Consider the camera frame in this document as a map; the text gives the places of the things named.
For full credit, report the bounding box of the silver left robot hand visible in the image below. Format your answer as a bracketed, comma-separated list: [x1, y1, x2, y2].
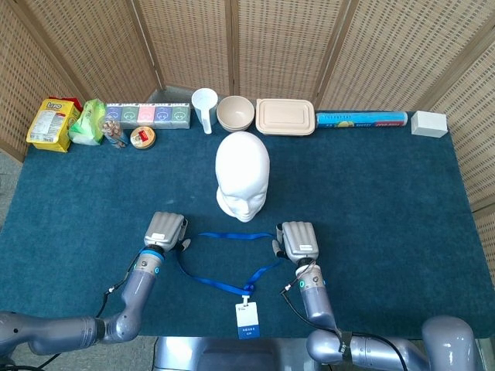
[142, 211, 193, 254]

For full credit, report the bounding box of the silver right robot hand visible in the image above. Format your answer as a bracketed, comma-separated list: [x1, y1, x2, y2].
[272, 220, 320, 267]

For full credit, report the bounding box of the blue lanyard strap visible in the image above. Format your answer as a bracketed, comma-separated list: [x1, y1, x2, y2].
[176, 231, 285, 294]

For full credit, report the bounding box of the white and blue ID badge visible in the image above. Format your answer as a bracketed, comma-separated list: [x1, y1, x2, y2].
[234, 294, 261, 341]

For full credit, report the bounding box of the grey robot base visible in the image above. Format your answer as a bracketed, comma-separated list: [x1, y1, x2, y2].
[152, 335, 322, 371]

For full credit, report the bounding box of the white mannequin head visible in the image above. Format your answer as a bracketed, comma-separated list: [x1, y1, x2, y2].
[214, 131, 271, 223]

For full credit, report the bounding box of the dark blue table mat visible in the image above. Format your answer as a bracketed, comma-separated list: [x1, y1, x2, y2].
[0, 111, 495, 341]

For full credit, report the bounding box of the round yellow tin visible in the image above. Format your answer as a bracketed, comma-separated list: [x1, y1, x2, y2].
[129, 126, 157, 150]

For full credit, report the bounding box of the multicolour tissue pack row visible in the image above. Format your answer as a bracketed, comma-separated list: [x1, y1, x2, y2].
[104, 102, 193, 131]

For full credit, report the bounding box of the beige lidded lunch box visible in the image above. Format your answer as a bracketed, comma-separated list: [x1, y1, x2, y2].
[254, 98, 316, 137]

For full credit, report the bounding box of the green snack bag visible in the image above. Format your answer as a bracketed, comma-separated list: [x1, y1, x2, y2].
[68, 98, 108, 147]

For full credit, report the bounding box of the white measuring scoop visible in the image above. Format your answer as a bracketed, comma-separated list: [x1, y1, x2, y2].
[191, 88, 219, 135]

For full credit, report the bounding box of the blue cling film box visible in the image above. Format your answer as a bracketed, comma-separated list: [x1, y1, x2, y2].
[316, 111, 409, 131]

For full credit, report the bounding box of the beige bowl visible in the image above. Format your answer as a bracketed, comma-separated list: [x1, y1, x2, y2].
[216, 95, 256, 134]

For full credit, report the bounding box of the yellow snack bag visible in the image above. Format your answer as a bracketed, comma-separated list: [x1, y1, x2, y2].
[26, 96, 84, 154]

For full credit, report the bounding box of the small white box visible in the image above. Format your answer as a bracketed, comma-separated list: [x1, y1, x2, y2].
[410, 111, 449, 138]

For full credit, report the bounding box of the woven wooden folding screen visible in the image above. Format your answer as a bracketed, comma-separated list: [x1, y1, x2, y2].
[0, 0, 495, 287]

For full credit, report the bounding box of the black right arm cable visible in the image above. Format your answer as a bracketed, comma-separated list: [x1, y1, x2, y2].
[278, 284, 409, 371]

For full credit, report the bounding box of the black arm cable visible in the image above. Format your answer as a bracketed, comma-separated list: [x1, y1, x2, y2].
[278, 284, 409, 371]
[0, 266, 135, 371]

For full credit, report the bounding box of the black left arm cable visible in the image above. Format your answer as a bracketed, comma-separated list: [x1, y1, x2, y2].
[0, 266, 135, 371]

